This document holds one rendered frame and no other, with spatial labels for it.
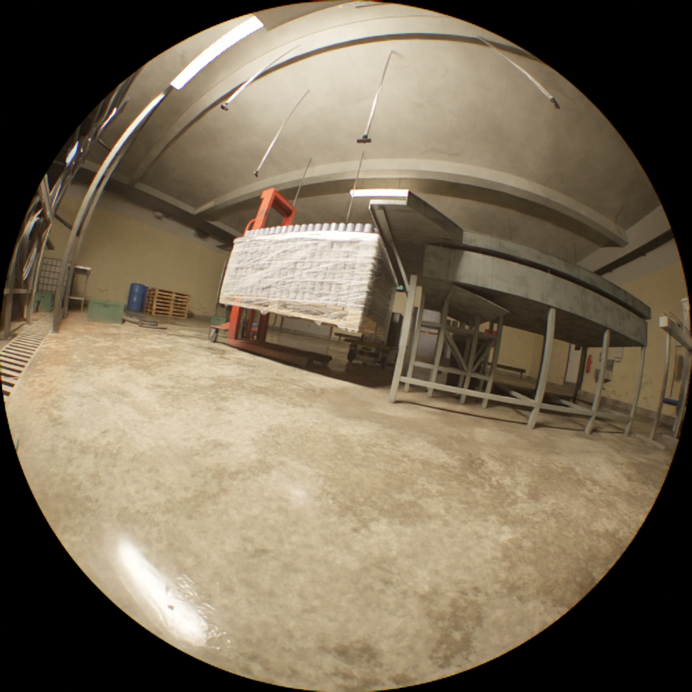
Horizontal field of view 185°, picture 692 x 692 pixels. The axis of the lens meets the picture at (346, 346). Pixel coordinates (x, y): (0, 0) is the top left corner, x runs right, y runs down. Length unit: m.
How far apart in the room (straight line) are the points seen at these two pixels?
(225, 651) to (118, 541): 0.22
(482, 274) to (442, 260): 0.27
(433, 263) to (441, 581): 1.41
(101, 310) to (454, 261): 3.98
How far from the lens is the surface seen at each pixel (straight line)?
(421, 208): 1.26
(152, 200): 9.38
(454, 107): 4.97
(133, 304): 8.37
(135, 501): 0.51
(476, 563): 0.50
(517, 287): 1.51
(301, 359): 1.94
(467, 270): 1.42
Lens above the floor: 0.36
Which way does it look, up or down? 3 degrees down
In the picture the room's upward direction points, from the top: 10 degrees clockwise
